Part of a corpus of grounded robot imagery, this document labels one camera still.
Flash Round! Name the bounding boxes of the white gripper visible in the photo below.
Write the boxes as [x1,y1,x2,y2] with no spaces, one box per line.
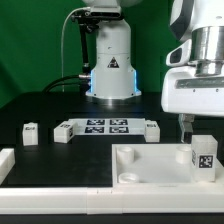
[161,66,224,144]

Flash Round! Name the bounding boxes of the black camera on stand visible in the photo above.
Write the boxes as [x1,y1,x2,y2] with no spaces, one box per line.
[71,6,123,24]

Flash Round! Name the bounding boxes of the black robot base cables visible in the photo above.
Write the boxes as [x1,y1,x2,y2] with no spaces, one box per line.
[41,74,92,93]

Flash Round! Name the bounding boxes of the white front fence wall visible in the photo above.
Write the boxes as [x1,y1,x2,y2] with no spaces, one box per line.
[0,187,224,215]

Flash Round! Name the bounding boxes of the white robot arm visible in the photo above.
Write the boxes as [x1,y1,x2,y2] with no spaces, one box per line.
[81,0,224,137]

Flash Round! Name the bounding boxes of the white camera cable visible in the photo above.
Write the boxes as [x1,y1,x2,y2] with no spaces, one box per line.
[60,7,83,93]

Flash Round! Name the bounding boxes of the white left fence piece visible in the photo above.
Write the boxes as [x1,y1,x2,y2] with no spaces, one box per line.
[0,148,15,185]

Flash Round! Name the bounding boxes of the white square table top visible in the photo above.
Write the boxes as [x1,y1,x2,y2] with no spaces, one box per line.
[112,144,224,187]

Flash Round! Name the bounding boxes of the white marker tag sheet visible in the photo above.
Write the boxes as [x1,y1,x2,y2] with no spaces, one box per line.
[70,118,145,135]

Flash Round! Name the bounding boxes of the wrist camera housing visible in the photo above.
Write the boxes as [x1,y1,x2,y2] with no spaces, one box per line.
[166,39,192,67]

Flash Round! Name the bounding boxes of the black camera stand pole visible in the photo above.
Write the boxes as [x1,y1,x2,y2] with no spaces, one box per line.
[79,24,91,74]

